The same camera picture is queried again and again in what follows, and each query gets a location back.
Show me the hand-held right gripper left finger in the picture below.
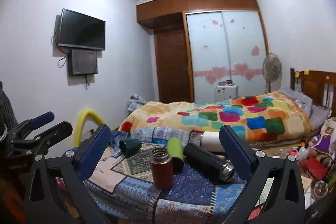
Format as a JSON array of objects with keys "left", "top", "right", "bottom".
[{"left": 24, "top": 124, "right": 112, "bottom": 224}]

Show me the standing fan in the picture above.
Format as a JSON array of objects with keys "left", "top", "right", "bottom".
[{"left": 262, "top": 52, "right": 282, "bottom": 93}]

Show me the red box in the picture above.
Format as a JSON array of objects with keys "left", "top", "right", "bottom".
[{"left": 304, "top": 157, "right": 329, "bottom": 180}]

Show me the yellow curved foam tube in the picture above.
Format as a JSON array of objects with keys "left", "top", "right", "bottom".
[{"left": 74, "top": 108, "right": 106, "bottom": 147}]

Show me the frosted sliding wardrobe door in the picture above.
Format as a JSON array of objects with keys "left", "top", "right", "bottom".
[
  {"left": 186, "top": 12, "right": 232, "bottom": 103},
  {"left": 223, "top": 10, "right": 268, "bottom": 99}
]

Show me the glass jar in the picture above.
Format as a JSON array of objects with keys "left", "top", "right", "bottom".
[{"left": 313, "top": 180, "right": 329, "bottom": 200}]

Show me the stuffed toy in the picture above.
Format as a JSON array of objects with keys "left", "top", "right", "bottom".
[{"left": 309, "top": 118, "right": 336, "bottom": 154}]

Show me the white cup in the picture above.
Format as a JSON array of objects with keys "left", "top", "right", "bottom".
[{"left": 201, "top": 131, "right": 226, "bottom": 153}]

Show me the black thermos cup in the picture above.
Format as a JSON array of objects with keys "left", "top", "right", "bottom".
[{"left": 183, "top": 142, "right": 236, "bottom": 183}]

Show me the wooden wardrobe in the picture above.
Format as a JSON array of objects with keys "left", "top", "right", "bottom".
[{"left": 136, "top": 0, "right": 270, "bottom": 104}]

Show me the dark green cup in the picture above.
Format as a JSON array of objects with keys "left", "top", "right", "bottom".
[{"left": 119, "top": 138, "right": 142, "bottom": 157}]

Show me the grey pillow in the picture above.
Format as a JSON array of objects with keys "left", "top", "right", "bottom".
[{"left": 279, "top": 87, "right": 332, "bottom": 125}]

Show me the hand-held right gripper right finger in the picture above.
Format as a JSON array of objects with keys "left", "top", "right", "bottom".
[{"left": 219, "top": 124, "right": 307, "bottom": 224}]

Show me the blue patterned cloth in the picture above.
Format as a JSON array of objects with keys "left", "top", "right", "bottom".
[{"left": 83, "top": 126, "right": 266, "bottom": 224}]

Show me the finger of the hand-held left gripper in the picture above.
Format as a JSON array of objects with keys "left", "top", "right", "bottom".
[
  {"left": 8, "top": 112, "right": 55, "bottom": 139},
  {"left": 13, "top": 121, "right": 73, "bottom": 155}
]

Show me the grey cloth pile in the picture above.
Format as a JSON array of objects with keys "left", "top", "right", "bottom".
[{"left": 128, "top": 94, "right": 147, "bottom": 113}]

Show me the red thermos bottle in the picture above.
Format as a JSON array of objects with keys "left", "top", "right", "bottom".
[{"left": 150, "top": 147, "right": 174, "bottom": 190}]

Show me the small white cabinet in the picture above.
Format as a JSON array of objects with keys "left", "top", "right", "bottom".
[{"left": 214, "top": 84, "right": 238, "bottom": 103}]

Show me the black television cable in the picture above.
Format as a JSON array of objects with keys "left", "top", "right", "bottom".
[{"left": 51, "top": 30, "right": 69, "bottom": 68}]

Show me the light green cup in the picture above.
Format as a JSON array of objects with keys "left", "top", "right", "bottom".
[{"left": 167, "top": 137, "right": 184, "bottom": 165}]

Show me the dark checked cloth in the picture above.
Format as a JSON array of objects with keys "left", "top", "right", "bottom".
[{"left": 0, "top": 81, "right": 18, "bottom": 136}]

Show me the wooden bed headboard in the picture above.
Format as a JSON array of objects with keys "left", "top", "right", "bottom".
[{"left": 290, "top": 68, "right": 336, "bottom": 117}]

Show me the small black wall monitor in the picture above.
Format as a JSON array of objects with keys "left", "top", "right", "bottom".
[{"left": 67, "top": 49, "right": 98, "bottom": 76}]

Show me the colourful patchwork blanket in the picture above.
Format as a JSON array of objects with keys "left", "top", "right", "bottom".
[{"left": 118, "top": 91, "right": 314, "bottom": 146}]

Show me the black wall television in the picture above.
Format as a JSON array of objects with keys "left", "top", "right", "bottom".
[{"left": 58, "top": 8, "right": 106, "bottom": 51}]

